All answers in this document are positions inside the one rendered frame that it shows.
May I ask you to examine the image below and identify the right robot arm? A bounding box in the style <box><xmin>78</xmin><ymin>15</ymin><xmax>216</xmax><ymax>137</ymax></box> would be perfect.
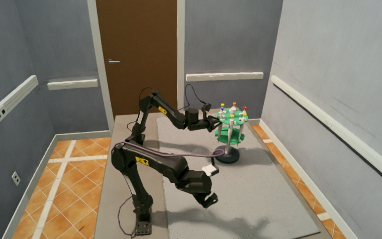
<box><xmin>111</xmin><ymin>135</ymin><xmax>219</xmax><ymax>236</ymax></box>

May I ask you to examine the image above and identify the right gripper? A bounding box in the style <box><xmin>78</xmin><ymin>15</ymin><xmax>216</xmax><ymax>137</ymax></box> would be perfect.
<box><xmin>189</xmin><ymin>165</ymin><xmax>218</xmax><ymax>209</ymax></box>

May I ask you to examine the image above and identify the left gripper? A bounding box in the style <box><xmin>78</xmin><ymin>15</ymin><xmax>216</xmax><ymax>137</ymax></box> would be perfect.
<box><xmin>198</xmin><ymin>104</ymin><xmax>222</xmax><ymax>132</ymax></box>

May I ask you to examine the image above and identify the white pipette with blue button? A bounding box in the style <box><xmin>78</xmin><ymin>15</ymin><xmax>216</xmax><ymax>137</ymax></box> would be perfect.
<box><xmin>218</xmin><ymin>107</ymin><xmax>225</xmax><ymax>137</ymax></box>

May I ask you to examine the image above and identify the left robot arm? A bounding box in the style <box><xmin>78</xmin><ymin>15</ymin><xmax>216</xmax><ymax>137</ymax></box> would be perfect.
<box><xmin>131</xmin><ymin>90</ymin><xmax>199</xmax><ymax>145</ymax></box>

